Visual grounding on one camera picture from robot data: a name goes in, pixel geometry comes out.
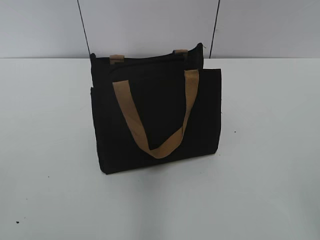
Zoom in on black tote bag tan handles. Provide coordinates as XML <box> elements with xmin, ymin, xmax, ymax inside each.
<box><xmin>90</xmin><ymin>43</ymin><xmax>222</xmax><ymax>175</ymax></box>

